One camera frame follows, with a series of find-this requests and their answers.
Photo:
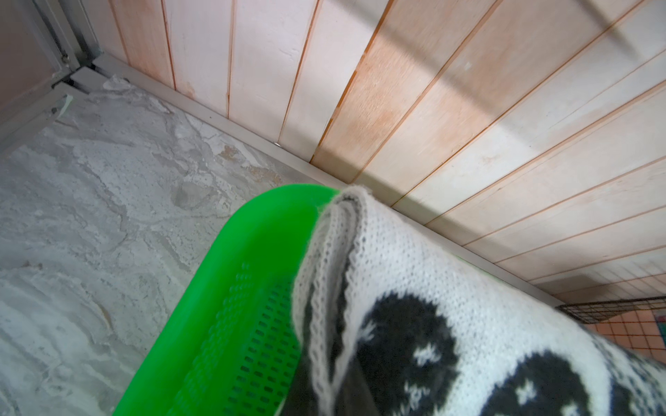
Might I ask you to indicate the black white smiley scarf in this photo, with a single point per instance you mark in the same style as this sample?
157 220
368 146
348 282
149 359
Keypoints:
391 324

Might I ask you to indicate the black wire grid organizer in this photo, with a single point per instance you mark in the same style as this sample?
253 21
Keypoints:
637 324

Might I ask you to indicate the green plastic basket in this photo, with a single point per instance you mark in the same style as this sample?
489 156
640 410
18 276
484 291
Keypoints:
229 347

